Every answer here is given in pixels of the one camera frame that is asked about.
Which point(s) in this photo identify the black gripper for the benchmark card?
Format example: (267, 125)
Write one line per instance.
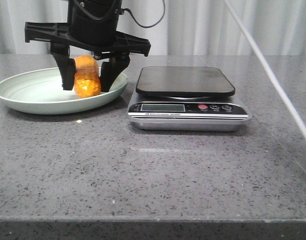
(92, 26)

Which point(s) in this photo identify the orange corn cob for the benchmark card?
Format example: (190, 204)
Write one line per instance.
(87, 81)

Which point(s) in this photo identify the pale green round plate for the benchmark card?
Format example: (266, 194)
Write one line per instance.
(40, 92)

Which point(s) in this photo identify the silver black kitchen scale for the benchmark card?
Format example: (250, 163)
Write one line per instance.
(187, 99)

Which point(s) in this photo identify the white pleated curtain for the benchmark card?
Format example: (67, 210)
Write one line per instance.
(175, 27)

